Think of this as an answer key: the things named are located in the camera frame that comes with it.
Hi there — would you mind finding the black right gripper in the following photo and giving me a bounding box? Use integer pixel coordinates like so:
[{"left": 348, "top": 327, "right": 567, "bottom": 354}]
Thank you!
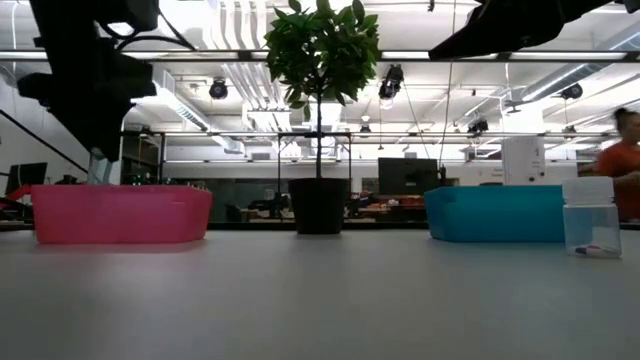
[{"left": 428, "top": 0, "right": 614, "bottom": 61}]

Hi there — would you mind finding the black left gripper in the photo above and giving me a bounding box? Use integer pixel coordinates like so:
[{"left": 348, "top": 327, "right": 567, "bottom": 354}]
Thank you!
[{"left": 17, "top": 42, "right": 157, "bottom": 162}]

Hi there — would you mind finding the wide clear jar white lid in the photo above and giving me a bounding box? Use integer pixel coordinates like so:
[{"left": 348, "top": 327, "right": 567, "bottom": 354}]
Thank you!
[{"left": 561, "top": 175, "right": 623, "bottom": 260}]

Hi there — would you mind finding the pink plastic bin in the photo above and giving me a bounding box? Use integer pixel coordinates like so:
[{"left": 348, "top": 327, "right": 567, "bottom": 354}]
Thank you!
[{"left": 29, "top": 183, "right": 213, "bottom": 245}]

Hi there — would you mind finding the blue plastic bin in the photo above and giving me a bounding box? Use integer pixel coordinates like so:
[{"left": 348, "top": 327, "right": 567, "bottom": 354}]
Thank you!
[{"left": 423, "top": 184, "right": 566, "bottom": 244}]

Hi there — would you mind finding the black monitor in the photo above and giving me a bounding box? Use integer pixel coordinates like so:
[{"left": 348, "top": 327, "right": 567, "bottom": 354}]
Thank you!
[
  {"left": 377, "top": 157, "right": 440, "bottom": 197},
  {"left": 4, "top": 161, "right": 49, "bottom": 197}
]

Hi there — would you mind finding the person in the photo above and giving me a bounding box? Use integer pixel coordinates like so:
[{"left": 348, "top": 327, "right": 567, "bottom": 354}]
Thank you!
[{"left": 578, "top": 107, "right": 640, "bottom": 224}]

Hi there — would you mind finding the green plant in black pot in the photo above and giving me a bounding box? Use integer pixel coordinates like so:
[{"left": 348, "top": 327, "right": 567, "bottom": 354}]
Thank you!
[{"left": 263, "top": 0, "right": 381, "bottom": 235}]

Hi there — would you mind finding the long ceiling light rail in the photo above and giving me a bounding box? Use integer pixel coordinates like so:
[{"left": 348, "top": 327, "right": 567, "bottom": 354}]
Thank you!
[{"left": 0, "top": 48, "right": 640, "bottom": 63}]

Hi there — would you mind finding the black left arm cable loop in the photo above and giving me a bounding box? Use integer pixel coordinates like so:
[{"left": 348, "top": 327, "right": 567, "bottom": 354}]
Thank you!
[{"left": 97, "top": 9, "right": 197, "bottom": 52}]

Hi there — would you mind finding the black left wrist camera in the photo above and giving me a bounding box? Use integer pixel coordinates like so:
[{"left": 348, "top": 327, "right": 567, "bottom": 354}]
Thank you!
[{"left": 97, "top": 0, "right": 161, "bottom": 32}]

